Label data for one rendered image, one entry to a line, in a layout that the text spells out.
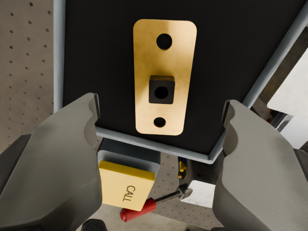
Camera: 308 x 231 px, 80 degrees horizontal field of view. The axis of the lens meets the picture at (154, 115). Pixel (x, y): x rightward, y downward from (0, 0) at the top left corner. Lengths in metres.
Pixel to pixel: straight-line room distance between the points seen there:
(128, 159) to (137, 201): 0.05
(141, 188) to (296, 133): 0.31
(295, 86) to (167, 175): 0.76
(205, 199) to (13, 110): 0.75
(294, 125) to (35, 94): 0.76
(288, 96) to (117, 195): 0.21
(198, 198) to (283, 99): 0.25
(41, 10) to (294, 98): 0.63
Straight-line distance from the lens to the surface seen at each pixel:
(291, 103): 0.24
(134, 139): 0.16
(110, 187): 0.22
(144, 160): 0.21
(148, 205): 0.33
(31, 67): 0.75
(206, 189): 0.39
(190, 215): 1.19
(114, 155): 0.21
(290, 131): 0.42
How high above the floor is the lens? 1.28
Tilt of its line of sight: 58 degrees down
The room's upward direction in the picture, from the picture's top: 175 degrees counter-clockwise
